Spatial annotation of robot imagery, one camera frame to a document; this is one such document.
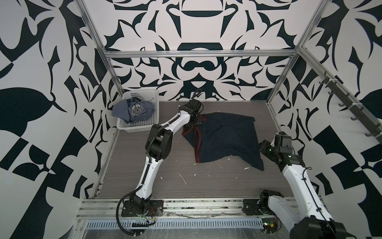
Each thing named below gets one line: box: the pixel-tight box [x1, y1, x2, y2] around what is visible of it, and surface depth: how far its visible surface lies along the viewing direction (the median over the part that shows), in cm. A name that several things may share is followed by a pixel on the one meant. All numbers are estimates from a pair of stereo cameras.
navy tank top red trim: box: [182, 112, 265, 171], surface depth 100 cm
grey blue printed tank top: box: [111, 97, 156, 124], surface depth 106 cm
